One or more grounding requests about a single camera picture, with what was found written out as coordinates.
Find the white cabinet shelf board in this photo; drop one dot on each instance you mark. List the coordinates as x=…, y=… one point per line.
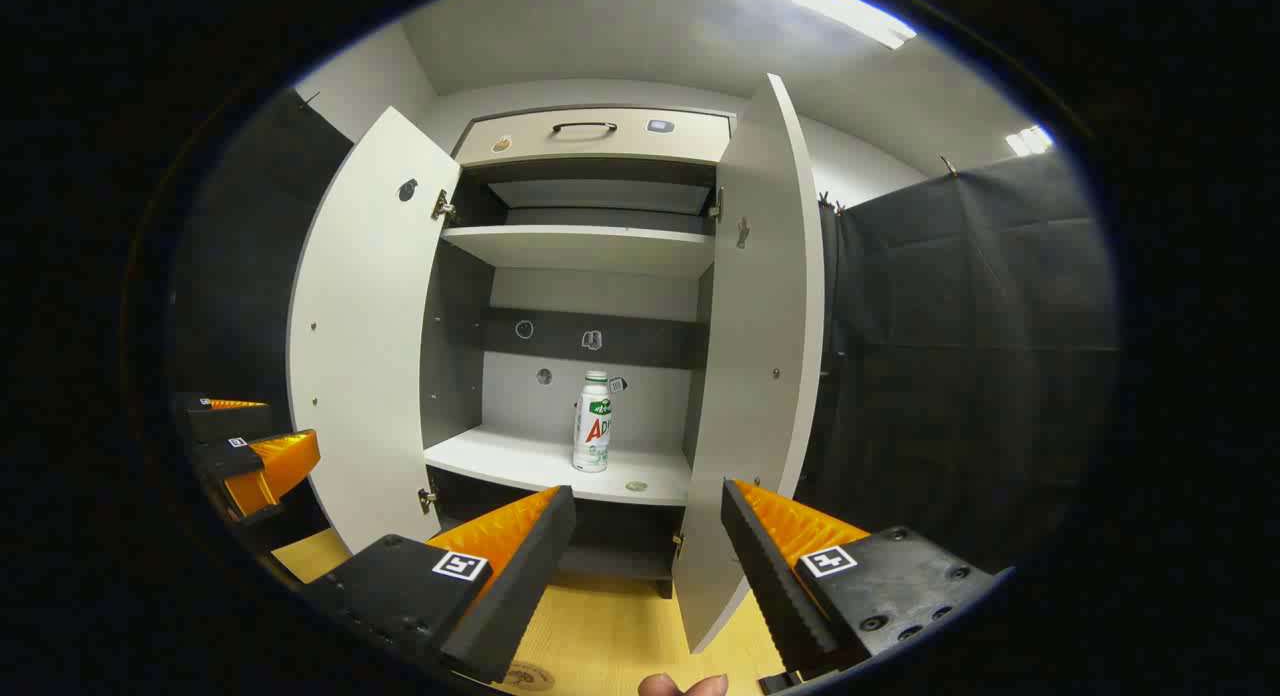
x=580, y=248

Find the white plastic bottle green label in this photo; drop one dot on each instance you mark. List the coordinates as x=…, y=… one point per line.
x=592, y=426

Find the black backdrop cloth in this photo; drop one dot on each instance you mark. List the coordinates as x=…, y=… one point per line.
x=980, y=356

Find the beige cabinet drawer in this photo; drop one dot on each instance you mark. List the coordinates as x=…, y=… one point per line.
x=620, y=148

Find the small ceiling light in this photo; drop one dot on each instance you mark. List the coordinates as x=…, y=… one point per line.
x=1030, y=140

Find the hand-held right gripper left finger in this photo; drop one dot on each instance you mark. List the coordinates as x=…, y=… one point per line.
x=525, y=576

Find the white cabinet door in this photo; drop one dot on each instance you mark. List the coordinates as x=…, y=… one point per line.
x=760, y=326
x=370, y=326

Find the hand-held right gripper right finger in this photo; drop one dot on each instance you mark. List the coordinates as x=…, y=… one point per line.
x=775, y=586

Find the white and grey cabinet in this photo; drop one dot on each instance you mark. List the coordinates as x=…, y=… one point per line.
x=560, y=396

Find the metal door hinge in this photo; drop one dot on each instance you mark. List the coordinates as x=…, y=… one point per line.
x=715, y=208
x=427, y=498
x=678, y=544
x=443, y=208

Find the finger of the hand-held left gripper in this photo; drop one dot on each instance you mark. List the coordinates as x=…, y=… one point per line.
x=235, y=421
x=275, y=471

